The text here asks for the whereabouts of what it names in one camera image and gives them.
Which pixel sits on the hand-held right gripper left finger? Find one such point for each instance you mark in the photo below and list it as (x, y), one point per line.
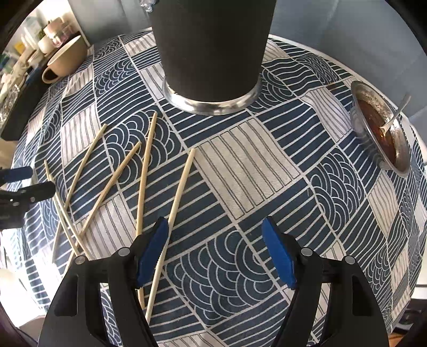
(151, 253)

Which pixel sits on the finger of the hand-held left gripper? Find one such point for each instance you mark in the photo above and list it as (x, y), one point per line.
(36, 192)
(18, 174)

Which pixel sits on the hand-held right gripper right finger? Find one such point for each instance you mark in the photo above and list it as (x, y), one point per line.
(278, 253)

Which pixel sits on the group of wooden chopsticks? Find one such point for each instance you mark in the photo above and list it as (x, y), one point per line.
(181, 186)

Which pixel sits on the black cylindrical utensil holder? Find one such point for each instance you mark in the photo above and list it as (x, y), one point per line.
(213, 50)

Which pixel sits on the black side shelf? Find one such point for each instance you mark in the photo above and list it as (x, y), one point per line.
(23, 113)

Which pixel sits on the clear crystal glass dish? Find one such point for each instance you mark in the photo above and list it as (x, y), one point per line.
(6, 103)

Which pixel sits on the blue white patterned tablecloth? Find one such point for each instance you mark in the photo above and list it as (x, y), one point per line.
(250, 173)

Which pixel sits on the beige ceramic mug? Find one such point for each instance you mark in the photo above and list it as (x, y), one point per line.
(66, 58)

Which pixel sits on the small potted plant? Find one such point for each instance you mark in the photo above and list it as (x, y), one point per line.
(45, 43)

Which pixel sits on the metal bowl with red sauce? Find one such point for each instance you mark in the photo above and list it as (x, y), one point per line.
(398, 146)

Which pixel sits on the metal spoon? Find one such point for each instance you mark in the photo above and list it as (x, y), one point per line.
(397, 111)

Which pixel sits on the grey hanging cloth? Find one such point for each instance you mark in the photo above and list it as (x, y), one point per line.
(333, 26)

